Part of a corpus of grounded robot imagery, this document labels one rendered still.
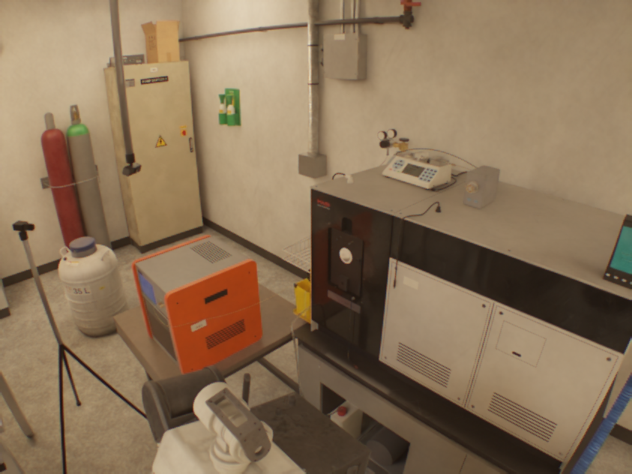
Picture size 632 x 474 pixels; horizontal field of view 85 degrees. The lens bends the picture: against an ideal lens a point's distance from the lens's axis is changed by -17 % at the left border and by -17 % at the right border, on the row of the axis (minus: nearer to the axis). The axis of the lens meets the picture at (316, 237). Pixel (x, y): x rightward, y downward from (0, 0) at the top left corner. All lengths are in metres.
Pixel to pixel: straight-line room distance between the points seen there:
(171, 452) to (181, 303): 0.99
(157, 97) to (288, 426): 3.86
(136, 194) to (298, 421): 3.79
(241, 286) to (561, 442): 1.32
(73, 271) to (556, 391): 2.95
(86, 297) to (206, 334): 1.66
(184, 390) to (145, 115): 3.67
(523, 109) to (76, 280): 3.08
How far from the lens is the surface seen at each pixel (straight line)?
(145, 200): 4.40
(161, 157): 4.38
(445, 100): 2.49
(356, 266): 1.56
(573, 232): 1.47
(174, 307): 1.59
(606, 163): 2.24
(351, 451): 0.70
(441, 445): 1.66
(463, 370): 1.47
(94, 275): 3.16
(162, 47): 4.35
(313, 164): 3.07
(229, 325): 1.79
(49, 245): 4.64
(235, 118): 3.96
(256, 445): 0.55
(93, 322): 3.36
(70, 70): 4.42
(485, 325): 1.33
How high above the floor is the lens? 1.93
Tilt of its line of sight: 25 degrees down
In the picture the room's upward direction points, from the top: straight up
